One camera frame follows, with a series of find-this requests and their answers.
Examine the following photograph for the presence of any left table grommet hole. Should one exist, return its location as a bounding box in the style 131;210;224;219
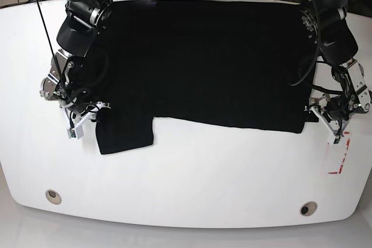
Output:
45;190;62;205

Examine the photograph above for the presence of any black graphic t-shirt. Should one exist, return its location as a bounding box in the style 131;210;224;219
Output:
73;0;316;154

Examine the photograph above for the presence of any red tape rectangle marking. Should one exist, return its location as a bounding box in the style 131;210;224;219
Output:
323;131;352;175

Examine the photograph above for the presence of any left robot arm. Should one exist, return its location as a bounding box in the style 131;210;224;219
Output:
297;0;371;145

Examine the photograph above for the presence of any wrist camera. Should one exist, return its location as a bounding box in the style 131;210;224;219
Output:
67;127;84;139
327;134;342;145

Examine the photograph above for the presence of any right table grommet hole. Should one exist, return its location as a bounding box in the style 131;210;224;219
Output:
299;202;317;217

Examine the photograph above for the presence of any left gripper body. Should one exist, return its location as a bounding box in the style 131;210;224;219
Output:
304;93;355;138

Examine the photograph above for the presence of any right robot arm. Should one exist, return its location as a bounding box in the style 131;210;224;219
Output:
40;0;113;138

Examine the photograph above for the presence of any table grommet hole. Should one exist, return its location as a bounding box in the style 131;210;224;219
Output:
299;202;317;217
45;190;62;205

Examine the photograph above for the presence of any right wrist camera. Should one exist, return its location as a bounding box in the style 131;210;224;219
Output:
67;127;84;139

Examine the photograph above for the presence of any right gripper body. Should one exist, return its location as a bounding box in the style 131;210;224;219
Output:
62;102;110;129

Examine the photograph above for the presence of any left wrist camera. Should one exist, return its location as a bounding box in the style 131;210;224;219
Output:
327;134;342;145

